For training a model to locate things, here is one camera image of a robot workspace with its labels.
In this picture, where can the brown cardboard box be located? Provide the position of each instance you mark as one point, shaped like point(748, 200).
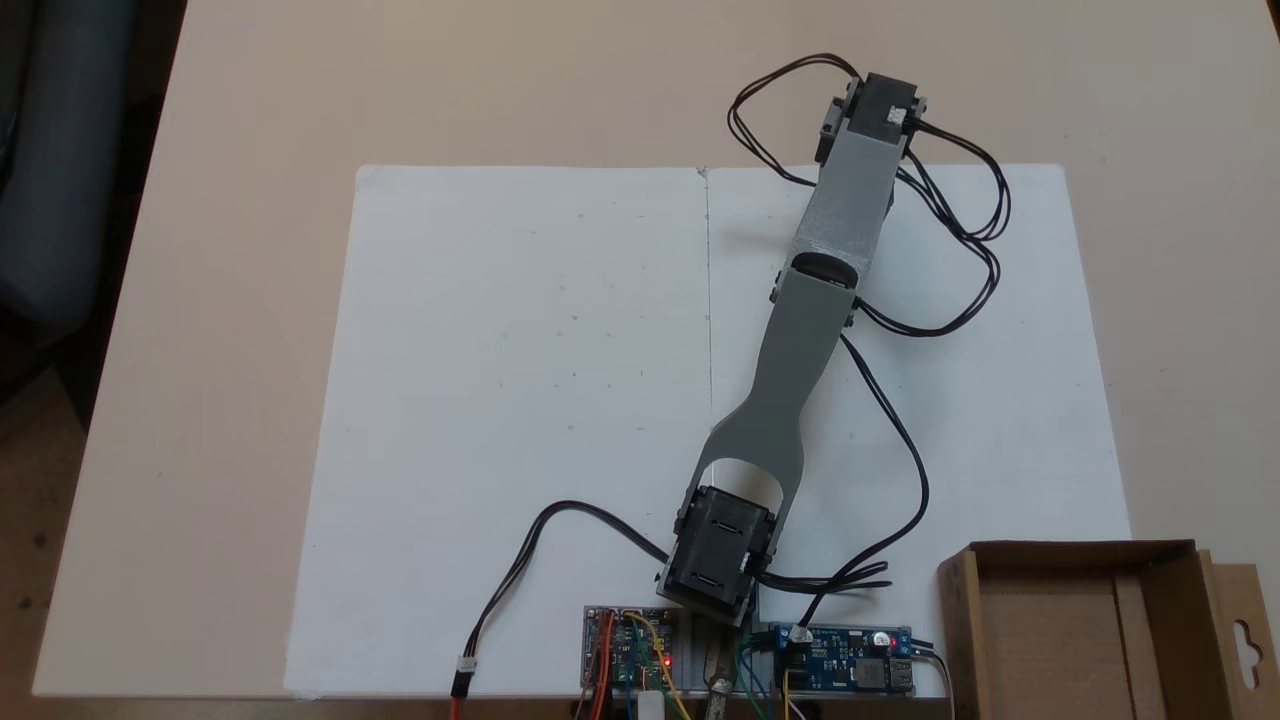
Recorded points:
point(1050, 640)

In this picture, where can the grey base mounting plate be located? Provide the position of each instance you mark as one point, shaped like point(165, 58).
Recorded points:
point(692, 650)

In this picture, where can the blue circuit board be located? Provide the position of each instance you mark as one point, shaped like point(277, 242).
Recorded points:
point(850, 665)

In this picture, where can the green circuit board red LED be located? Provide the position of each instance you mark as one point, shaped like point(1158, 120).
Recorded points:
point(625, 650)

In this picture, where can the blue grey chair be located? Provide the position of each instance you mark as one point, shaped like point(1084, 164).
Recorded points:
point(60, 150)

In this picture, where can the white plastic connector block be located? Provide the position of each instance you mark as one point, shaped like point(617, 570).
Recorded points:
point(650, 706)

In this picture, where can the white paper sheet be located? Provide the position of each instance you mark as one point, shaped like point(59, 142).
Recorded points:
point(450, 400)
point(1020, 450)

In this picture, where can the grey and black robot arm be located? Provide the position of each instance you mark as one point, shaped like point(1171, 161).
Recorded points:
point(795, 400)

